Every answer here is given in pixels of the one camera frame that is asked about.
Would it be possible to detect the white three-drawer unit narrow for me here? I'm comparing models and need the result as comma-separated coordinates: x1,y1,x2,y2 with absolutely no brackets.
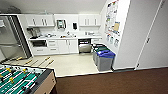
46,39,60,55

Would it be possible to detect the stainless steel refrigerator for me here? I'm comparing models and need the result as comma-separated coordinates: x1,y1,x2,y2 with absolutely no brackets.
0,14,33,63

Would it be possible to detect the steel paper towel dispenser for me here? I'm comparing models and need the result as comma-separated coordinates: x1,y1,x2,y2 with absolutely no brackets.
55,19,67,30

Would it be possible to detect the white four-door wall cabinet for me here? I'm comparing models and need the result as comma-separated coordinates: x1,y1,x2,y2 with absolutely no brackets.
78,13,102,27

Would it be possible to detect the grey bin with black lid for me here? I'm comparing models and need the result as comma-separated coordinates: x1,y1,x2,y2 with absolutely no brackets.
92,43,110,65

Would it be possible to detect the stainless steel dishwasher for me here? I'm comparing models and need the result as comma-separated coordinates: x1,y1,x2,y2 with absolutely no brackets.
77,38,93,55

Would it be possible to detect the built-in black microwave oven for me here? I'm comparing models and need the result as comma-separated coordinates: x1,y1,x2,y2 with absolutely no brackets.
31,39,49,48

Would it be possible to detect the dark coffee machine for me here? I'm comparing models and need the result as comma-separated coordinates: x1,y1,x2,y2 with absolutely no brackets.
29,27,42,39

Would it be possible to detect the white drawer below microwave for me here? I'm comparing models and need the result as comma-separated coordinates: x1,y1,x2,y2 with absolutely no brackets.
31,47,50,56

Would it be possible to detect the grey bin with blue lid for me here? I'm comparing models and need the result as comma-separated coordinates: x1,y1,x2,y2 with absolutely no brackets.
96,49,117,72

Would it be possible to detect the white room door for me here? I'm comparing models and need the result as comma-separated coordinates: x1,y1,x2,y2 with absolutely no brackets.
135,0,168,71

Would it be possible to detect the white three-drawer unit wide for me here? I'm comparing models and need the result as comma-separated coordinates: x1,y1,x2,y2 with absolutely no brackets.
90,36,103,46

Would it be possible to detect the green foosball gaming table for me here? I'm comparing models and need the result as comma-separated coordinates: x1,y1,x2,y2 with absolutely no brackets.
0,55,58,94

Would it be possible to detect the colourful wall poster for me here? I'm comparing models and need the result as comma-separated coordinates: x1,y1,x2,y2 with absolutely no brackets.
104,0,121,47

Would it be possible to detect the white two-door sink cabinet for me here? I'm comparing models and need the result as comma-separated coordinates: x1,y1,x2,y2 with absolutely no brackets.
57,39,80,55

